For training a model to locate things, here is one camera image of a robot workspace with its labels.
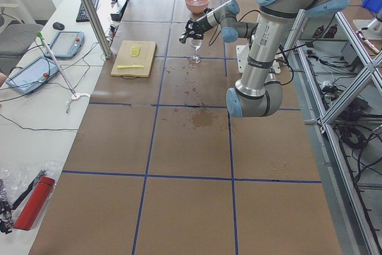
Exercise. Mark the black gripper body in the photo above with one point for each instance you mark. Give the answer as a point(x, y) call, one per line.
point(197, 25)

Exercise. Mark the pink bowl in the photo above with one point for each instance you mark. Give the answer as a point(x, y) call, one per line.
point(196, 6)

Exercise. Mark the black computer mouse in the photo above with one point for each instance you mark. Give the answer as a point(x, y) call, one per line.
point(58, 26)

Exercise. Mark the red cylinder bottle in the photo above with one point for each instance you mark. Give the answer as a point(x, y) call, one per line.
point(34, 204)

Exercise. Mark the lemon slice stack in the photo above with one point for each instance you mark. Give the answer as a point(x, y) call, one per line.
point(135, 50)

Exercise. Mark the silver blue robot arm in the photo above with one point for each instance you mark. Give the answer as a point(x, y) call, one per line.
point(257, 93)

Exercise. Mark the near teach pendant tablet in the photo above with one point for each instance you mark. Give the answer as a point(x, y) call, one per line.
point(32, 76)

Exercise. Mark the clear ice cubes pile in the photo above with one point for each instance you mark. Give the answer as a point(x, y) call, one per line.
point(196, 2)

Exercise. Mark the far teach pendant tablet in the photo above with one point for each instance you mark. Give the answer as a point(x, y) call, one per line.
point(66, 44)

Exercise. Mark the yellow plastic knife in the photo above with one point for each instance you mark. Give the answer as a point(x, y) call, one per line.
point(133, 66)

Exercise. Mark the clear wine glass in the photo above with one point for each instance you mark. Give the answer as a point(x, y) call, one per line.
point(195, 44)

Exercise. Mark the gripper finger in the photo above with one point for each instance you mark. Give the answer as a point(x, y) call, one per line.
point(189, 31)

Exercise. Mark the steel jigger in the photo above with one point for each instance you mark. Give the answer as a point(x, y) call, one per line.
point(183, 39)

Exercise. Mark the aluminium frame post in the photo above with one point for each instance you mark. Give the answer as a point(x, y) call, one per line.
point(97, 28)

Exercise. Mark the teach pendant tablet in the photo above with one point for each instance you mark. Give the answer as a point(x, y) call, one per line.
point(66, 44)
point(32, 76)

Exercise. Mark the bamboo cutting board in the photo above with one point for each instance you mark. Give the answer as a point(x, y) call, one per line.
point(145, 58)

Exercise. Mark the white rod tool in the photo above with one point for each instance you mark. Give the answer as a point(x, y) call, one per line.
point(75, 95)

